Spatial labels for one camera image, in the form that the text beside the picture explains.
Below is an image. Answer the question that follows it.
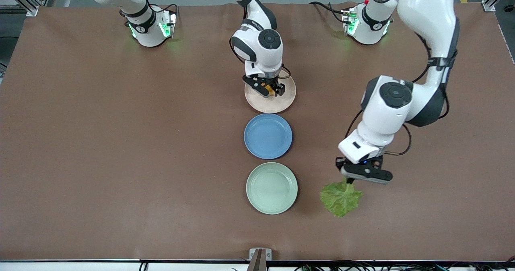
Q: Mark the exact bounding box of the black left base cable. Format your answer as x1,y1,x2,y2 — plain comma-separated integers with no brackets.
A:
309,1,348,23

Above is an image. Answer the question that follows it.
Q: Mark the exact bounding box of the table edge rail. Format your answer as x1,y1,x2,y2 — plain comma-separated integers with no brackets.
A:
0,259,515,271

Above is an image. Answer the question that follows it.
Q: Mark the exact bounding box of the pale green plate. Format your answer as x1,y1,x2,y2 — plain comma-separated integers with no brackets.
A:
246,162,299,215

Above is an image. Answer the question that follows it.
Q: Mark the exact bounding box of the brown table mat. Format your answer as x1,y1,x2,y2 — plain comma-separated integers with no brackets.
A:
0,2,515,262

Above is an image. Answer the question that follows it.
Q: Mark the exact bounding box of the blue plate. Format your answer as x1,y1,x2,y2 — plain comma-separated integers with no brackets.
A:
243,114,293,160

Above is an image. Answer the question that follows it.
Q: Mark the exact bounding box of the green lettuce leaf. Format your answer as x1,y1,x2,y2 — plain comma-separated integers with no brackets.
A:
320,181,363,218

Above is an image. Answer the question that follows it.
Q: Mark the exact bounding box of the beige white plate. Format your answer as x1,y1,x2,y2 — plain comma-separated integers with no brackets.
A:
244,69,297,114

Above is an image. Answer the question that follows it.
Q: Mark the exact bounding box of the grey metal bracket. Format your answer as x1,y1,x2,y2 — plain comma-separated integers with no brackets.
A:
247,248,272,271

